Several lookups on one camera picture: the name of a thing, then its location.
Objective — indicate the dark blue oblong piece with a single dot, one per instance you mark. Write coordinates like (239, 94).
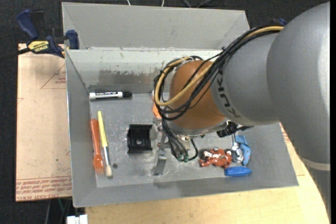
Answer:
(237, 171)

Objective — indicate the yellow paintbrush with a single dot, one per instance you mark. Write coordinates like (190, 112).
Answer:
(104, 139)

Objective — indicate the black plastic bracket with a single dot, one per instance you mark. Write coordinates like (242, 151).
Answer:
(139, 143)

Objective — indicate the orange plastic fork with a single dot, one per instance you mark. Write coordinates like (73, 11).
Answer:
(96, 144)

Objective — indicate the white marker with black cap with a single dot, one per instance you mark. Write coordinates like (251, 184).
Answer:
(105, 94)

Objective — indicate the grey metal bin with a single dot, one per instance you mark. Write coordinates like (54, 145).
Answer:
(126, 118)

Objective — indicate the brown cardboard board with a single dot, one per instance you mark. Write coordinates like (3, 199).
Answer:
(42, 123)

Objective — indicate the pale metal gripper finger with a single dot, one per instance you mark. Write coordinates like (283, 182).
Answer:
(159, 165)
(155, 130)

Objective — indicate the black cylinder on white bracket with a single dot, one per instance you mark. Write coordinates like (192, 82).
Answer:
(224, 132)

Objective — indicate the light blue and metal tool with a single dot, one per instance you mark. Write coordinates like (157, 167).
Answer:
(246, 150)

